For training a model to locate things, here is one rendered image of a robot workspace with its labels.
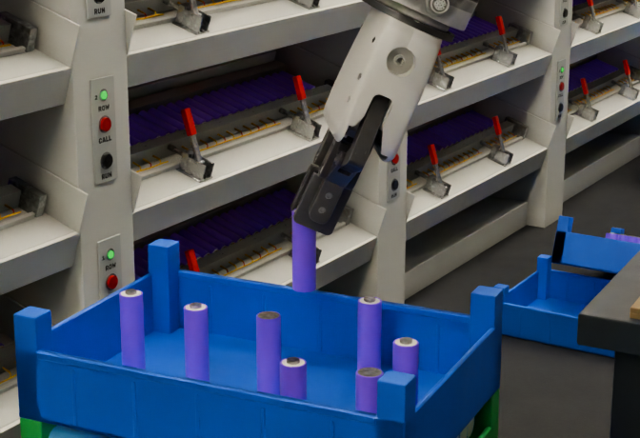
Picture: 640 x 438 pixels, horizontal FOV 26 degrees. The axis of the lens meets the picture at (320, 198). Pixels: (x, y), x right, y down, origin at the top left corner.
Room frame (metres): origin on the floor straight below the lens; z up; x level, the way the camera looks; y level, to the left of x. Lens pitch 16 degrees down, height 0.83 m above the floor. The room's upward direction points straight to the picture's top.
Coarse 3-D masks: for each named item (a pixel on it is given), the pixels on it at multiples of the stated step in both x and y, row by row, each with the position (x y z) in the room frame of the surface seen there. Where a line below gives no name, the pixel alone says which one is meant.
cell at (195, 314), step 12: (192, 312) 0.97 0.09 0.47; (204, 312) 0.97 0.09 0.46; (192, 324) 0.97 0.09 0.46; (204, 324) 0.97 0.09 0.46; (192, 336) 0.97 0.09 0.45; (204, 336) 0.97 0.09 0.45; (192, 348) 0.97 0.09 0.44; (204, 348) 0.97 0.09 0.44; (192, 360) 0.97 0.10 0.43; (204, 360) 0.97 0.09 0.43; (192, 372) 0.97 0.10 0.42; (204, 372) 0.97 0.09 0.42
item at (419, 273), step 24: (456, 216) 2.62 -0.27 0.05; (480, 216) 2.62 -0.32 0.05; (504, 216) 2.63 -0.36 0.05; (408, 240) 2.46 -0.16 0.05; (432, 240) 2.46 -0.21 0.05; (456, 240) 2.46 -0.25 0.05; (480, 240) 2.54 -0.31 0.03; (408, 264) 2.32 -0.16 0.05; (432, 264) 2.36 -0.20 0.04; (456, 264) 2.45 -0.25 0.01; (408, 288) 2.28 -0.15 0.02
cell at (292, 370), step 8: (288, 360) 0.87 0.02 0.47; (296, 360) 0.87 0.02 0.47; (304, 360) 0.87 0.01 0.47; (280, 368) 0.86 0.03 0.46; (288, 368) 0.86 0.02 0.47; (296, 368) 0.86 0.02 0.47; (304, 368) 0.86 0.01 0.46; (280, 376) 0.86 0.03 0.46; (288, 376) 0.86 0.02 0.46; (296, 376) 0.86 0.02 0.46; (304, 376) 0.86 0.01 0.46; (280, 384) 0.86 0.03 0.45; (288, 384) 0.86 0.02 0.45; (296, 384) 0.86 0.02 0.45; (304, 384) 0.86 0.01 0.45; (280, 392) 0.86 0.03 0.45; (288, 392) 0.86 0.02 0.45; (296, 392) 0.86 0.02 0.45; (304, 392) 0.86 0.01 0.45
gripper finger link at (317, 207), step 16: (336, 160) 0.98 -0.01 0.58; (336, 176) 0.98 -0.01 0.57; (352, 176) 0.98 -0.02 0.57; (304, 192) 1.00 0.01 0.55; (320, 192) 0.99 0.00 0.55; (336, 192) 0.99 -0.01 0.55; (304, 208) 0.99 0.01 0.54; (320, 208) 0.99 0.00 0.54; (336, 208) 1.00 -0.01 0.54; (304, 224) 1.00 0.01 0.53; (320, 224) 1.00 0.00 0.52
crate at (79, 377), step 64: (64, 320) 0.98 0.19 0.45; (320, 320) 1.04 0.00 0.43; (384, 320) 1.02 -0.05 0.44; (448, 320) 0.99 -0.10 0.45; (64, 384) 0.91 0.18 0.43; (128, 384) 0.88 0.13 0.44; (192, 384) 0.86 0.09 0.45; (256, 384) 0.98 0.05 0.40; (320, 384) 0.98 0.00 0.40; (384, 384) 0.80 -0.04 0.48; (448, 384) 0.87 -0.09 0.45
